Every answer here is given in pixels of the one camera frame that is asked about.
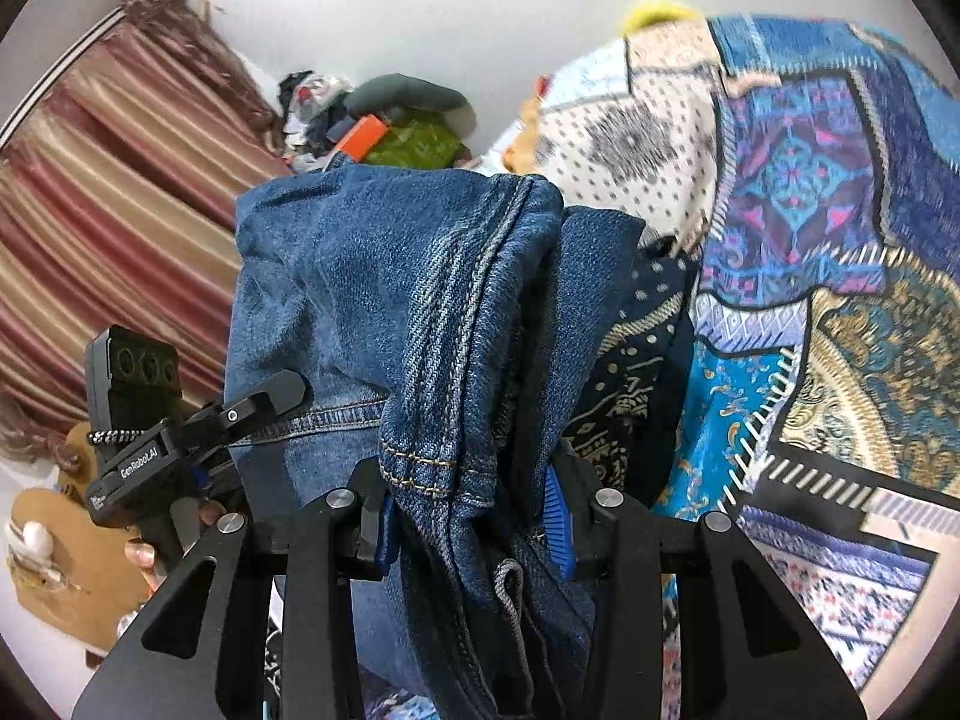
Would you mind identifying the person's left hand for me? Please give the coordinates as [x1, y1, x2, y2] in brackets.
[123, 499, 227, 595]

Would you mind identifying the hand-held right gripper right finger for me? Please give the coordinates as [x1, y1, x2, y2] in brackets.
[544, 456, 868, 720]

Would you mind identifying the tan sandal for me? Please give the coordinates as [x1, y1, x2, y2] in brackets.
[6, 486, 163, 655]

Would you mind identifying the yellow printed cloth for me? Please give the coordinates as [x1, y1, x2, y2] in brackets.
[621, 0, 700, 36]

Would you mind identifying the pile of mixed clothes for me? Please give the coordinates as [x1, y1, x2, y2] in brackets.
[279, 70, 355, 175]

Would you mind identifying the red striped curtain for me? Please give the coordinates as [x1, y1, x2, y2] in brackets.
[0, 4, 292, 452]

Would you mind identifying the orange plastic item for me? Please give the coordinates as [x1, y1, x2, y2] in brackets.
[340, 113, 392, 164]

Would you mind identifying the blue patchwork blanket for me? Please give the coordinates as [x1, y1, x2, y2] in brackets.
[360, 11, 960, 720]

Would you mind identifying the green patterned cushion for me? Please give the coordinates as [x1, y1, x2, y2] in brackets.
[364, 111, 470, 170]

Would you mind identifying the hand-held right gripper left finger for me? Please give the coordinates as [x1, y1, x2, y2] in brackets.
[71, 461, 398, 720]

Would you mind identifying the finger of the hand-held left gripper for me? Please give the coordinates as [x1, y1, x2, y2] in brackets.
[180, 370, 310, 452]

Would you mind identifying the blue denim jacket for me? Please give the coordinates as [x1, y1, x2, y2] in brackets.
[225, 161, 702, 720]

